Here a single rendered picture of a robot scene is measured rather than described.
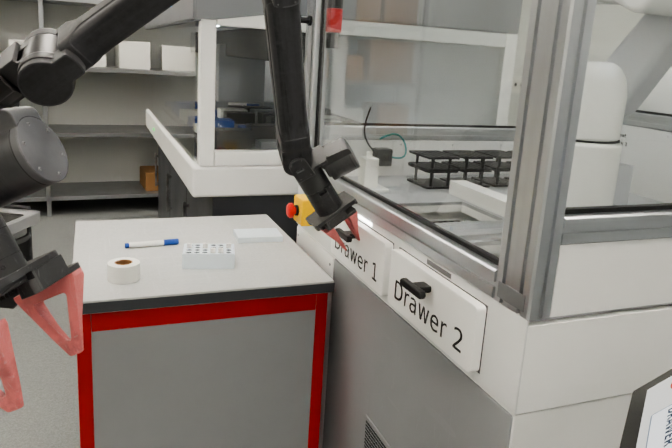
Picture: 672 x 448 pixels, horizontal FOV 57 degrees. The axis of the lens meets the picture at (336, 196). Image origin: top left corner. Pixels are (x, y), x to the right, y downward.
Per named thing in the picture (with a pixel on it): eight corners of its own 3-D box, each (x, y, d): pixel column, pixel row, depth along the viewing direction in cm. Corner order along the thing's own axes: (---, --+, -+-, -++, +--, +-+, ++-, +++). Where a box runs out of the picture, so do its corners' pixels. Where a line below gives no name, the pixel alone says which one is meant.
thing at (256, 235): (237, 243, 170) (238, 237, 169) (233, 234, 178) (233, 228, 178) (282, 241, 174) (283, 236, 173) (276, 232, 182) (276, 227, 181)
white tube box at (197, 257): (182, 268, 148) (182, 253, 147) (184, 257, 156) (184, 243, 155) (234, 268, 150) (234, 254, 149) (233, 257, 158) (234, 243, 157)
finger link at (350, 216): (373, 238, 129) (353, 203, 125) (346, 258, 127) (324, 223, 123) (360, 229, 135) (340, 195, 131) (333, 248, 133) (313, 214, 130)
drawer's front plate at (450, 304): (469, 374, 94) (477, 307, 92) (386, 301, 121) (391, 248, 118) (479, 372, 95) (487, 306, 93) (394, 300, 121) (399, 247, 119)
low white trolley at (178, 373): (80, 609, 142) (69, 302, 125) (83, 448, 198) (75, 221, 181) (317, 550, 163) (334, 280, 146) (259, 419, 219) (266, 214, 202)
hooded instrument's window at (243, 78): (195, 165, 200) (196, 21, 190) (148, 109, 361) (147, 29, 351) (489, 163, 242) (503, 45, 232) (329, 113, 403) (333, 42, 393)
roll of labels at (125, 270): (135, 271, 144) (135, 255, 143) (143, 281, 138) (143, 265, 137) (104, 276, 140) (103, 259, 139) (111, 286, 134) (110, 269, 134)
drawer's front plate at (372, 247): (381, 296, 123) (385, 244, 120) (330, 251, 149) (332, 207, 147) (389, 296, 124) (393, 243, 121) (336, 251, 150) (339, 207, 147)
